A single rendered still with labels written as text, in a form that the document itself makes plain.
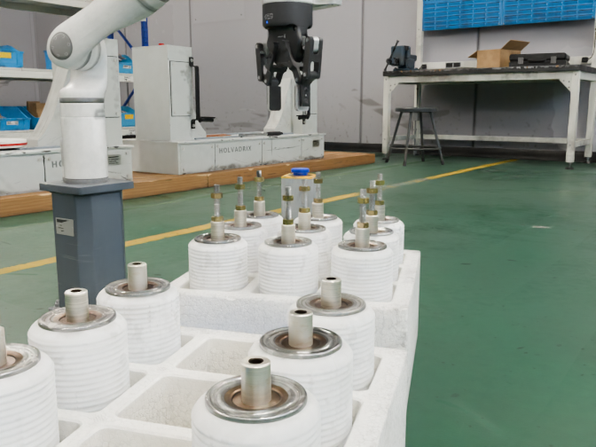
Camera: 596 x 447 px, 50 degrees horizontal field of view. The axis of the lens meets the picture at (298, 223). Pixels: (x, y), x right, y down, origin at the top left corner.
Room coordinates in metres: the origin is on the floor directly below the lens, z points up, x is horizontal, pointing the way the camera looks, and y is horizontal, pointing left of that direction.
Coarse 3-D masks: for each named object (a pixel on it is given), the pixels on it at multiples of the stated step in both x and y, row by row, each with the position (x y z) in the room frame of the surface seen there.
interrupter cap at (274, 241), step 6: (264, 240) 0.99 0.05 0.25; (270, 240) 1.00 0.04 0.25; (276, 240) 1.00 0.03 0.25; (300, 240) 1.00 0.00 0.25; (306, 240) 1.00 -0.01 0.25; (270, 246) 0.97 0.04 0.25; (276, 246) 0.96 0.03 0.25; (282, 246) 0.95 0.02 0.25; (288, 246) 0.95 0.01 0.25; (294, 246) 0.96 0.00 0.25; (300, 246) 0.96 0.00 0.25; (306, 246) 0.97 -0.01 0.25
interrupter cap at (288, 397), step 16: (224, 384) 0.46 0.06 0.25; (240, 384) 0.46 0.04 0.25; (272, 384) 0.46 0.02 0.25; (288, 384) 0.46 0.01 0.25; (208, 400) 0.43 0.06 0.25; (224, 400) 0.43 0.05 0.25; (240, 400) 0.44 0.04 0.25; (272, 400) 0.44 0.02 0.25; (288, 400) 0.43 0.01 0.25; (304, 400) 0.43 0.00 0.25; (224, 416) 0.41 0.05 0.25; (240, 416) 0.41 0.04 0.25; (256, 416) 0.41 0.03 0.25; (272, 416) 0.41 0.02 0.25; (288, 416) 0.41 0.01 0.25
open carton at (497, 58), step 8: (512, 40) 5.28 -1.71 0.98; (504, 48) 5.34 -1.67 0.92; (512, 48) 5.40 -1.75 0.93; (520, 48) 5.47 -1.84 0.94; (472, 56) 5.57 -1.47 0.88; (480, 56) 5.47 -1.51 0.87; (488, 56) 5.41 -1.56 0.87; (496, 56) 5.35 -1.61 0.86; (504, 56) 5.36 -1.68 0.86; (480, 64) 5.47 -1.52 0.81; (488, 64) 5.41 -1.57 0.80; (496, 64) 5.35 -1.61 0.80; (504, 64) 5.37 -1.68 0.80
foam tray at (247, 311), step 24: (408, 264) 1.13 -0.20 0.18; (408, 288) 0.98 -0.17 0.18; (192, 312) 0.95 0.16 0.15; (216, 312) 0.94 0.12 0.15; (240, 312) 0.93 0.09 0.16; (264, 312) 0.92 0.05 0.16; (384, 312) 0.88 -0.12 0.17; (408, 312) 0.88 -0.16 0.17; (384, 336) 0.88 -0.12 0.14; (408, 336) 0.90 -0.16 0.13; (408, 360) 0.93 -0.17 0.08; (408, 384) 0.95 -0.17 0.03
